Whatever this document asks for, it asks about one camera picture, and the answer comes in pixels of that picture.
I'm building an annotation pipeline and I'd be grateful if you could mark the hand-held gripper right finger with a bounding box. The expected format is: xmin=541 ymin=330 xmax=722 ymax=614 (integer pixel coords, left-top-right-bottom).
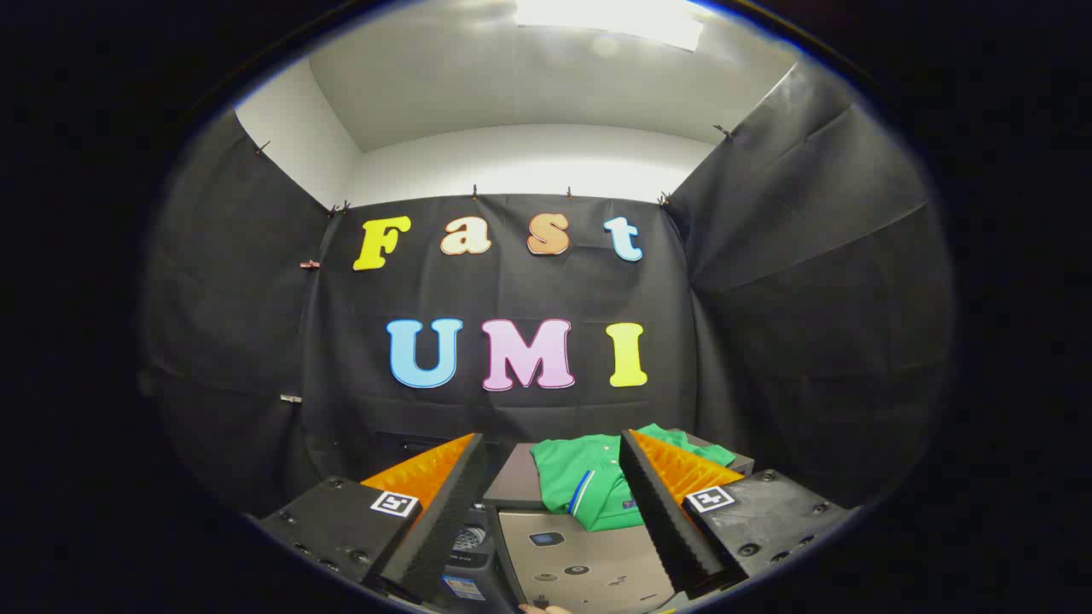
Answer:
xmin=619 ymin=428 xmax=857 ymax=600

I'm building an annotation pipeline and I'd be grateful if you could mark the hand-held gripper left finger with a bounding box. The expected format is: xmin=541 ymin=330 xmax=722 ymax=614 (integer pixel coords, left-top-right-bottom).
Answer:
xmin=254 ymin=432 xmax=489 ymax=605

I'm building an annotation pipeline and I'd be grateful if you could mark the green polo shirt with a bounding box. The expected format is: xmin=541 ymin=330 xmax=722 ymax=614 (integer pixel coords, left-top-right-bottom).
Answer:
xmin=529 ymin=424 xmax=739 ymax=534

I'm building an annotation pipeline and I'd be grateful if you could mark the black backdrop cloth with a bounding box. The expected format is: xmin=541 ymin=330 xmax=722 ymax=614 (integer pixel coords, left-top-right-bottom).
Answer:
xmin=141 ymin=60 xmax=952 ymax=513

